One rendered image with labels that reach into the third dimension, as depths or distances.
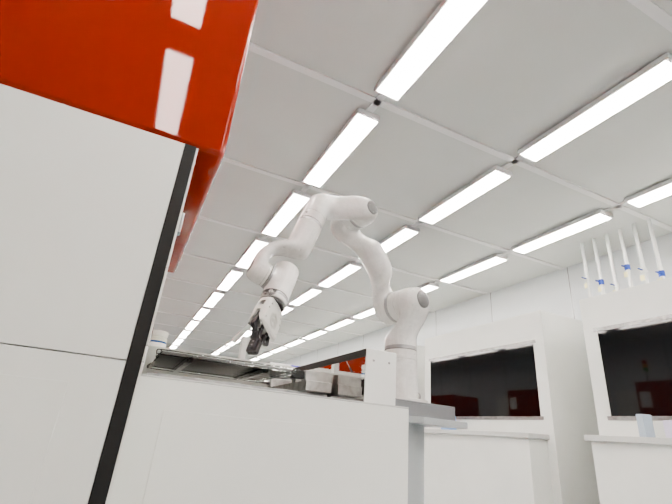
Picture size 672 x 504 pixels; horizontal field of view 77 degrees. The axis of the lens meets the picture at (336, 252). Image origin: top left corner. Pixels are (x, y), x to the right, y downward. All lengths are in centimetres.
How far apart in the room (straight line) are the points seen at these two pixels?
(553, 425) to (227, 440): 366
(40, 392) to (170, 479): 32
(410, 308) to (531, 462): 282
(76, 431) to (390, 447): 67
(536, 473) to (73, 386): 389
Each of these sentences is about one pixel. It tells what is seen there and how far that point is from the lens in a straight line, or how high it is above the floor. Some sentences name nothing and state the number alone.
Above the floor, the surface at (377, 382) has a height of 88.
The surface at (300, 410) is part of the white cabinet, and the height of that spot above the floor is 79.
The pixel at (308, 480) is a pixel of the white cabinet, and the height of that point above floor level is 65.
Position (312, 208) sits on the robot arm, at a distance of 151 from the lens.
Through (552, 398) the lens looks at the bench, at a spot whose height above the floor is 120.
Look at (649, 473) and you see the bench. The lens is 368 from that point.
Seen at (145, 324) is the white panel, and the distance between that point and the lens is 74.
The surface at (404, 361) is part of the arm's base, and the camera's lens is 159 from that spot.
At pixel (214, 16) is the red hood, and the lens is 109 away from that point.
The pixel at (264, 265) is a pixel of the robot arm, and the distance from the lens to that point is 133.
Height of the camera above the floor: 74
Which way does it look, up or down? 23 degrees up
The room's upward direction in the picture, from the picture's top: 5 degrees clockwise
